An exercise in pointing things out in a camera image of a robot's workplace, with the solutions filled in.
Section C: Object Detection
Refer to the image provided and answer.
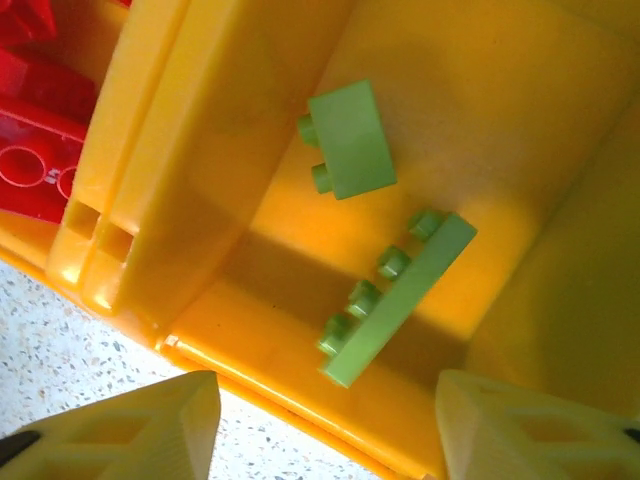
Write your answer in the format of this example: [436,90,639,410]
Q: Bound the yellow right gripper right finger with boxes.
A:
[434,368,640,480]

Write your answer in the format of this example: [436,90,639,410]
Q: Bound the long green lego brick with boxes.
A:
[316,207,480,390]

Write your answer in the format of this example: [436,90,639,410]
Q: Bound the yellow plastic bin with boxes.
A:
[79,0,640,480]
[0,0,191,321]

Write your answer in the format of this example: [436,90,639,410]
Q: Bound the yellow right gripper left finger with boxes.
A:
[0,370,222,480]

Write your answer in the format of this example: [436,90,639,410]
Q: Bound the long red lego brick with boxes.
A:
[0,0,57,50]

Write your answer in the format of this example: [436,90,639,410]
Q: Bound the small green lego brick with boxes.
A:
[296,78,399,201]

